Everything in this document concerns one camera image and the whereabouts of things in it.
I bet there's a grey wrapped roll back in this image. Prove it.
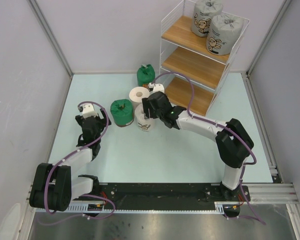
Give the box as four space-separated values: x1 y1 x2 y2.
191 0 223 37

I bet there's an unwrapped white paper roll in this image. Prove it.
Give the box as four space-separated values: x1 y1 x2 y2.
129 86 150 110

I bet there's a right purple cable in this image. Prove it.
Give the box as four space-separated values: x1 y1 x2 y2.
149 71 267 226

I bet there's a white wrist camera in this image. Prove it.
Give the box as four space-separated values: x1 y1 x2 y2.
148 83 165 95
78 103 98 119

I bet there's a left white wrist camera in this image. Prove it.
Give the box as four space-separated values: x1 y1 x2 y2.
78 103 98 119

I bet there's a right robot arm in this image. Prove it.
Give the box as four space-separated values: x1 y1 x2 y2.
142 91 257 201

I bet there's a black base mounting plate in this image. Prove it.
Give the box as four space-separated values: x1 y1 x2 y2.
88 183 251 217

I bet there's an aluminium frame rail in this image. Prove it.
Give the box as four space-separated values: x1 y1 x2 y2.
238 183 299 205

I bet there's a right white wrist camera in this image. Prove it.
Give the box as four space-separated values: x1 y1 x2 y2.
148 83 165 95

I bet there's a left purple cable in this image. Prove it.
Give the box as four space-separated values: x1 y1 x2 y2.
36 101 116 226

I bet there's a grey roll front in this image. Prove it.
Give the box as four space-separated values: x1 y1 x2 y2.
206 13 244 56

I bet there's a grey roll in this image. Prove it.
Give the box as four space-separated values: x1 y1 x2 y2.
191 0 223 37
206 13 244 56

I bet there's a purple cable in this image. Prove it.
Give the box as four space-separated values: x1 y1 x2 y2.
149 71 267 226
36 101 116 226

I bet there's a white wire wooden shelf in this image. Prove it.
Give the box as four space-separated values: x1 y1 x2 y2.
159 0 250 115

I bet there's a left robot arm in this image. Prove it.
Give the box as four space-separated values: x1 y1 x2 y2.
29 110 111 214

